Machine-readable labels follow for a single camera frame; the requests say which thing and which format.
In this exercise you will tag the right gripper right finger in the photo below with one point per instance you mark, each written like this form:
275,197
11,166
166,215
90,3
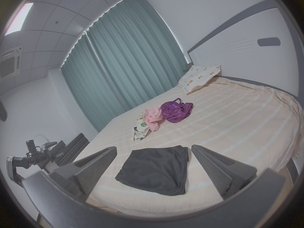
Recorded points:
211,172

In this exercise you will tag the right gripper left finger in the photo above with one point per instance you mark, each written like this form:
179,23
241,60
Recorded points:
95,167

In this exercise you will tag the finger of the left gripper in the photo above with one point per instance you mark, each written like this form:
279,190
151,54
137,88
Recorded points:
51,144

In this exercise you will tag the black T-shirt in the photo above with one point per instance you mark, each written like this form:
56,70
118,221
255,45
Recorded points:
154,170

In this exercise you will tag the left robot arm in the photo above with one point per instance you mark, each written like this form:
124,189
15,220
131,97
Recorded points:
23,161

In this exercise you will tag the bed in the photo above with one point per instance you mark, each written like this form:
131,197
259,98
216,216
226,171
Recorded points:
237,117

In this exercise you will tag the white printed pyjama garment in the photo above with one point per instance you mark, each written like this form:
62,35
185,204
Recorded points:
140,129

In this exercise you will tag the blue-green curtain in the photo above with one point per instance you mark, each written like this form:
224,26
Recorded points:
133,51
90,87

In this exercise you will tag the purple satin garment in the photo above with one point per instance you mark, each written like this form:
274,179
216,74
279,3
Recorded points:
175,110

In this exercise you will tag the pink garment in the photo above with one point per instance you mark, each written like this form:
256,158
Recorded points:
154,116

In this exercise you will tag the ceiling air conditioner vent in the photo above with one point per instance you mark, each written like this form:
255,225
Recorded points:
10,63

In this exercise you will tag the white printed pillow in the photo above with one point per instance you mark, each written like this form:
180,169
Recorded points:
197,78

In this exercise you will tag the ceiling light panel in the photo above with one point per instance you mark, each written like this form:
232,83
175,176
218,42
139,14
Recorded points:
20,18

